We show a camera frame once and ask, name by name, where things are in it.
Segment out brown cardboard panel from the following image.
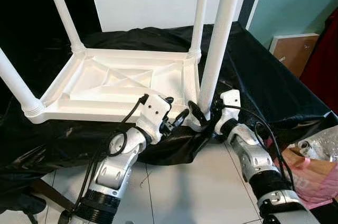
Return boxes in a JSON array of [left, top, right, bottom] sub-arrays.
[[269, 33, 320, 77]]

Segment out white plastic children table top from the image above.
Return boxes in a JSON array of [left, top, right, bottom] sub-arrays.
[[24, 49, 212, 129]]

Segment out pink shopping bag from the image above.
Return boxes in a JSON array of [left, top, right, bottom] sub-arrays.
[[275, 145, 338, 209]]

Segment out clear plastic packaging bundle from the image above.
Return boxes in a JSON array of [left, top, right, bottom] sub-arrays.
[[298, 129, 338, 156]]

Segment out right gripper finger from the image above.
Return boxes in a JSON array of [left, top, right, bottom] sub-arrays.
[[189, 101, 208, 127]]

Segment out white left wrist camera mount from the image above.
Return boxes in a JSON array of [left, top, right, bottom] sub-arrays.
[[135, 93, 172, 143]]

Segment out white plastic table leg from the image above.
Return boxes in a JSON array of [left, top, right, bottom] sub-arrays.
[[42, 0, 86, 54], [0, 47, 45, 116], [189, 0, 211, 61], [198, 0, 246, 114]]

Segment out dark red curtain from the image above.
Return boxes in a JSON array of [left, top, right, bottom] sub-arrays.
[[301, 7, 338, 111]]

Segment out black plastic table cover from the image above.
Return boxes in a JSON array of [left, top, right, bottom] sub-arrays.
[[0, 22, 338, 193]]

